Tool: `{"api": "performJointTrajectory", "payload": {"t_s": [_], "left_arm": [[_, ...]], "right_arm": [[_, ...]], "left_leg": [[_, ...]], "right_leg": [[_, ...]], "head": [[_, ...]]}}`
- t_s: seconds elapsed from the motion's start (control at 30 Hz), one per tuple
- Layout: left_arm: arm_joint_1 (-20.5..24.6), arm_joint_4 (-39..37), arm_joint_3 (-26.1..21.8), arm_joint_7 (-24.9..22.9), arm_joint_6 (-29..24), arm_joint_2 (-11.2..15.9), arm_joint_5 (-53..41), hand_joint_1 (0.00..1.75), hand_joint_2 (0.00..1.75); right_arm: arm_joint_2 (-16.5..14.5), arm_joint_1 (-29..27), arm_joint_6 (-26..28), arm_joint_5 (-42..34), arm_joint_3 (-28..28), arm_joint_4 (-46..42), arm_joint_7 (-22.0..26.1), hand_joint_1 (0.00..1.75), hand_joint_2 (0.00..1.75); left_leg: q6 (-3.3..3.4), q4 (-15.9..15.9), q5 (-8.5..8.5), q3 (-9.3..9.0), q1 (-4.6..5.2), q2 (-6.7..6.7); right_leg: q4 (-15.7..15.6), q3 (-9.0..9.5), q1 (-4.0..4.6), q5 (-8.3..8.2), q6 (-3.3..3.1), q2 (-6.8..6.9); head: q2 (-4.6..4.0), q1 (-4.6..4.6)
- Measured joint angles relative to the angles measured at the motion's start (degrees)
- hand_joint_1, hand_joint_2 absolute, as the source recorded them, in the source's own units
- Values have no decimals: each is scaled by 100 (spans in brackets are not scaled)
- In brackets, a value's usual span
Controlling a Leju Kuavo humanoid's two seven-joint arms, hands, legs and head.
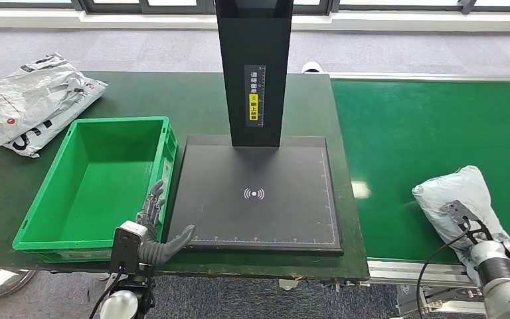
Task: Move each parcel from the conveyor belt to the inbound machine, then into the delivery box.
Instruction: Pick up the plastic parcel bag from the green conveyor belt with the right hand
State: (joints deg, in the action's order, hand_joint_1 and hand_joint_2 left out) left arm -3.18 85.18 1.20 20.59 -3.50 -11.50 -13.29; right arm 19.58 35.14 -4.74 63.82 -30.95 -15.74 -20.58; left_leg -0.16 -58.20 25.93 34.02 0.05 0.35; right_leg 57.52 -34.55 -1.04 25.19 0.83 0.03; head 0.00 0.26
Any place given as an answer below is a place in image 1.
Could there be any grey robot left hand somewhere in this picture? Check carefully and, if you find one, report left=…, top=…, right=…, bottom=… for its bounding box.
left=135, top=179, right=197, bottom=267

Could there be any plump grey parcel bag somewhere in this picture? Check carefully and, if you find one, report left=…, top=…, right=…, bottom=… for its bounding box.
left=412, top=165, right=510, bottom=285

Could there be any black inbound scanner machine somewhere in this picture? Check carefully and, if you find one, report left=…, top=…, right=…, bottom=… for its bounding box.
left=167, top=0, right=344, bottom=257

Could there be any green conveyor belt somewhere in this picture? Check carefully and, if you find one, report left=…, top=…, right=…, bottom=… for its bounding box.
left=330, top=79, right=510, bottom=266

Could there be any green plastic crate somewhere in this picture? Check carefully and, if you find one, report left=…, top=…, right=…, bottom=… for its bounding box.
left=12, top=116, right=179, bottom=264

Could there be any round chrome stand base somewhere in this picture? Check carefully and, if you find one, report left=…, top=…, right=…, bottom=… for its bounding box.
left=0, top=268, right=37, bottom=299

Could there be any white bag black lettering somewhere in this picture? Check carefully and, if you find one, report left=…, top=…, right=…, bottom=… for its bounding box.
left=1, top=78, right=108, bottom=158

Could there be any black yellow scanner label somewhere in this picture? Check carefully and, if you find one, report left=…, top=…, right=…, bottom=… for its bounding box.
left=244, top=64, right=266, bottom=128

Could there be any white printed courier bag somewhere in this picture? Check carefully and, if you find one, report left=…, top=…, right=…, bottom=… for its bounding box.
left=0, top=53, right=84, bottom=151

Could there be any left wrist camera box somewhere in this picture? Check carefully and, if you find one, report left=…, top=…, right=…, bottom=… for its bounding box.
left=110, top=221, right=148, bottom=274

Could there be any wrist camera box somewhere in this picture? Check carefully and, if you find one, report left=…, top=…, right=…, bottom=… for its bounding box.
left=110, top=221, right=148, bottom=274
left=441, top=200, right=494, bottom=246

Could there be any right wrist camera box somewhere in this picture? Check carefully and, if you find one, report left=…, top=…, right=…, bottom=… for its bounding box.
left=441, top=200, right=494, bottom=246

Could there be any black right camera cable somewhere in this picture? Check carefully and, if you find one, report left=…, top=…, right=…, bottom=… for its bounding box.
left=415, top=220, right=473, bottom=319

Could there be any white table bracket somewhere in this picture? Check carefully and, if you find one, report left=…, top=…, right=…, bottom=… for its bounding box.
left=278, top=277, right=301, bottom=292

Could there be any dark window frame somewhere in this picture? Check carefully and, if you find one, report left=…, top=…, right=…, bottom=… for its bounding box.
left=0, top=0, right=510, bottom=15

